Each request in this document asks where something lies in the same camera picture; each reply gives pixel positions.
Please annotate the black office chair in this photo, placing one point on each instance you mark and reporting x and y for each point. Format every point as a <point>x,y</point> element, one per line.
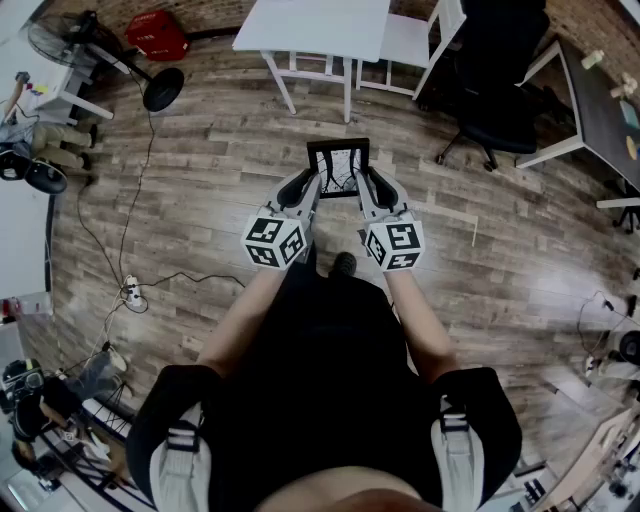
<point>500,75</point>

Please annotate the thin white floor strip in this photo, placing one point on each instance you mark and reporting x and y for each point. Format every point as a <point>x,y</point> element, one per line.
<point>475,232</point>

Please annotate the person's right grey shoe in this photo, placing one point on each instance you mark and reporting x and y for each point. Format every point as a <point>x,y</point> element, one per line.
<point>344,262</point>

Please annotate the black floor fan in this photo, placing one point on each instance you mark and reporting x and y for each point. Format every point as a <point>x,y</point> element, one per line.
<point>164,90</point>

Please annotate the person's left forearm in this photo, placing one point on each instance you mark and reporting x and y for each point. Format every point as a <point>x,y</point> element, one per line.
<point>240,325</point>

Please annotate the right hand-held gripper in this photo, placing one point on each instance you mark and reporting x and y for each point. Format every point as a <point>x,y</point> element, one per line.
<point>395,245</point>

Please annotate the person's black clothing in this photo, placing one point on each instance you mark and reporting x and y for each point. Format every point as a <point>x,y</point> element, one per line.
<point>310,375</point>

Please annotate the white wooden chair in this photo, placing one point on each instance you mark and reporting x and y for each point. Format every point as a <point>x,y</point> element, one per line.
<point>405,35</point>

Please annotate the red plastic crate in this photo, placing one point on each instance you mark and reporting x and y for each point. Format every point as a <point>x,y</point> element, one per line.
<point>155,35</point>

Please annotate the white power strip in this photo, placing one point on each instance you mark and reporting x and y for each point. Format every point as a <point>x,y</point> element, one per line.
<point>133,291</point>

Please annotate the black framed picture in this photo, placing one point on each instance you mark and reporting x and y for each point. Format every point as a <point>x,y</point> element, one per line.
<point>339,165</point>

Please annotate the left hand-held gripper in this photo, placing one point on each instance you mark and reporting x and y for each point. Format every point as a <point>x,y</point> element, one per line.
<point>272,240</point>

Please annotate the cream cup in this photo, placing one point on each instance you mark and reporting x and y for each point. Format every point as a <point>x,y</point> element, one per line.
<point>592,59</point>

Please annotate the person's right forearm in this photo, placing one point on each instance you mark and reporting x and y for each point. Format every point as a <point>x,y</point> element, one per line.
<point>422,325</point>

